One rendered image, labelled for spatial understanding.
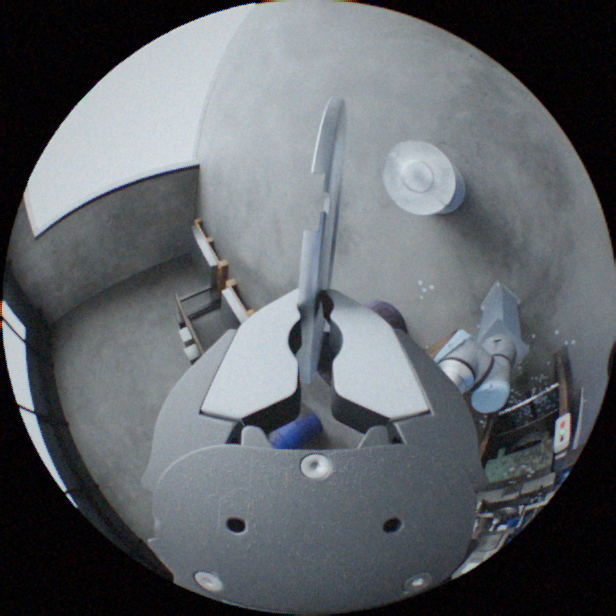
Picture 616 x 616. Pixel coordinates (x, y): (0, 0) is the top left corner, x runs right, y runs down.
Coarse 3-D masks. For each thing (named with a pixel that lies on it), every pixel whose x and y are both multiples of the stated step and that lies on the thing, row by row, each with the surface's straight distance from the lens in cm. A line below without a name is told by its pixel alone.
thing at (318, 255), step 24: (336, 120) 12; (336, 144) 12; (312, 168) 10; (336, 168) 13; (336, 192) 16; (336, 216) 29; (312, 240) 9; (336, 240) 31; (312, 264) 9; (312, 288) 9; (312, 312) 10; (312, 336) 11; (312, 360) 13
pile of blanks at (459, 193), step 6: (450, 162) 84; (456, 168) 101; (456, 174) 86; (456, 180) 83; (462, 180) 105; (456, 186) 83; (462, 186) 101; (456, 192) 85; (462, 192) 102; (456, 198) 91; (462, 198) 107; (444, 204) 82; (450, 204) 86; (456, 204) 100; (444, 210) 90; (450, 210) 102
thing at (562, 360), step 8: (560, 352) 138; (568, 352) 141; (560, 360) 136; (568, 360) 144; (560, 368) 131; (568, 368) 148; (560, 376) 127; (568, 376) 152; (560, 384) 123; (568, 384) 156; (560, 392) 119; (568, 392) 161; (560, 400) 116; (560, 408) 112; (560, 416) 110; (560, 456) 101; (560, 464) 108; (560, 472) 121; (560, 480) 132
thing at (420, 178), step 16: (400, 144) 89; (416, 144) 87; (384, 160) 90; (400, 160) 88; (416, 160) 85; (432, 160) 84; (448, 160) 82; (384, 176) 90; (400, 176) 87; (416, 176) 84; (432, 176) 82; (448, 176) 82; (400, 192) 87; (416, 192) 84; (432, 192) 82; (448, 192) 81; (416, 208) 84; (432, 208) 82
